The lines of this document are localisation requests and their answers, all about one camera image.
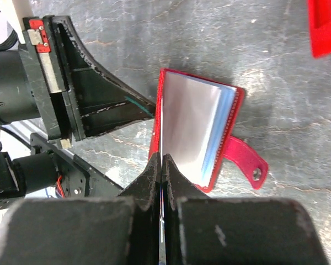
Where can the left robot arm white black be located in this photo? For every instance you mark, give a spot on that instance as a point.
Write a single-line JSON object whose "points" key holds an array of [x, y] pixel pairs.
{"points": [[16, 98]]}

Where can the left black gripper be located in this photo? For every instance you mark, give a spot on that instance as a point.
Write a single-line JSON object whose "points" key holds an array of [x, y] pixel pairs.
{"points": [[75, 95]]}

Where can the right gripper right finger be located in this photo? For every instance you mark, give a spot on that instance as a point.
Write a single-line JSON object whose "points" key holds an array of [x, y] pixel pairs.
{"points": [[261, 230]]}

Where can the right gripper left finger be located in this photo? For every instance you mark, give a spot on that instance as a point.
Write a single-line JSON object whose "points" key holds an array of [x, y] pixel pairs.
{"points": [[116, 230]]}

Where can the red plastic bin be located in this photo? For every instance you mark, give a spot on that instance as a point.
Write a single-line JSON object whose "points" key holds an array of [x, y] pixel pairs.
{"points": [[319, 20]]}

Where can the red leather card holder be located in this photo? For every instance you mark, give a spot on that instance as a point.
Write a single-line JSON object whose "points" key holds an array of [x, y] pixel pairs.
{"points": [[193, 123]]}

